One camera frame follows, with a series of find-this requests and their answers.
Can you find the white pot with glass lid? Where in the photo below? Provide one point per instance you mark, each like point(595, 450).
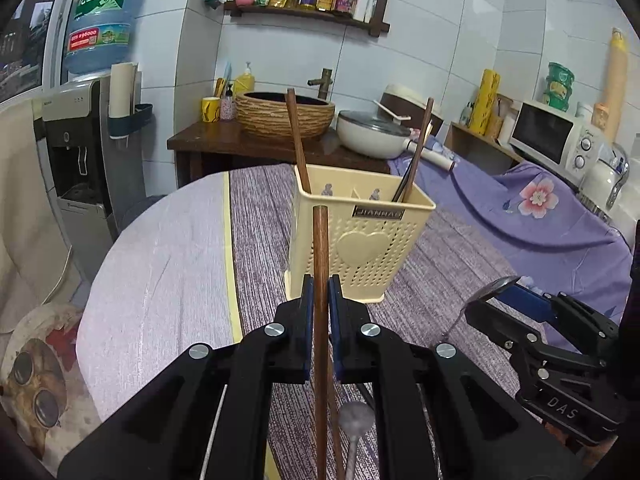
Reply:
point(365, 140)

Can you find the blue water bottle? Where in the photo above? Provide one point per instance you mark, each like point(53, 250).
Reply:
point(100, 20)

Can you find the paper cup dispenser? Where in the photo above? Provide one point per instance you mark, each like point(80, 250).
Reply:
point(121, 90)

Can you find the yellow roll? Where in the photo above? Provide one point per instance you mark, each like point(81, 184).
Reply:
point(487, 100)

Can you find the brown and white rice cooker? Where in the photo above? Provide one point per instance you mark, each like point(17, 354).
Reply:
point(400, 100)

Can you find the yellow soap bottle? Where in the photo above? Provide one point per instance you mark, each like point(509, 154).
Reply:
point(244, 82)

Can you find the bamboo style faucet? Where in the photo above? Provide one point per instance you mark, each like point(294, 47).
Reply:
point(325, 85)

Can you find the brown wooden chopstick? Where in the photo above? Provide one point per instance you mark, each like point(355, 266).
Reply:
point(320, 240)
point(422, 130)
point(297, 140)
point(339, 455)

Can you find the white rice paddle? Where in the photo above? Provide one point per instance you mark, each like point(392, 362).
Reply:
point(395, 114)

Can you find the cream plastic utensil holder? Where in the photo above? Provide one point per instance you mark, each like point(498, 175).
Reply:
point(370, 240)

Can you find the grey water dispenser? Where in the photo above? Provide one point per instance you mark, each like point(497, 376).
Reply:
point(75, 160)

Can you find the small patterned pump bottle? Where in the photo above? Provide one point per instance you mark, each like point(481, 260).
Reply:
point(228, 107)

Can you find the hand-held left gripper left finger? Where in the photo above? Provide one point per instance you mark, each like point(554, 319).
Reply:
point(309, 305)

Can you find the yellow mug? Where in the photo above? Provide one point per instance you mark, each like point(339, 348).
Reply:
point(210, 110)

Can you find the stack of green bowls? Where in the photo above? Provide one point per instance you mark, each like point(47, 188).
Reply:
point(559, 85)

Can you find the cream rolling pin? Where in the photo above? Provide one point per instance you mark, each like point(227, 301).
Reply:
point(616, 80)

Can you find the white microwave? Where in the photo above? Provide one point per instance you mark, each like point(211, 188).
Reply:
point(540, 132)

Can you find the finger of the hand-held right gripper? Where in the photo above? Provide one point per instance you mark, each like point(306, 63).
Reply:
point(492, 322)
point(525, 305)

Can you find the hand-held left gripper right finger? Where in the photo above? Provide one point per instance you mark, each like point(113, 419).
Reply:
point(334, 305)

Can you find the white kettle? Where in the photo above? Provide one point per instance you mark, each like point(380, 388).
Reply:
point(600, 180)

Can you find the glass window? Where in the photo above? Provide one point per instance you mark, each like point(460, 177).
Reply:
point(25, 35)

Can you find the woven pattern wash basin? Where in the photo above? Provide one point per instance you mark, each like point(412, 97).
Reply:
point(280, 117)

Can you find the beige cat print cloth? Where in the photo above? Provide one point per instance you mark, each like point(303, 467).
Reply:
point(30, 210)

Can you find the metal spoon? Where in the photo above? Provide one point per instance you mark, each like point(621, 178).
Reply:
point(356, 417)
point(500, 286)

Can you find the purple floral sheet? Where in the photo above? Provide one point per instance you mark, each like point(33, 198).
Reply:
point(500, 240)

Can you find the small clear bottle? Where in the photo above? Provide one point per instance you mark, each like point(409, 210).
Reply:
point(465, 115)

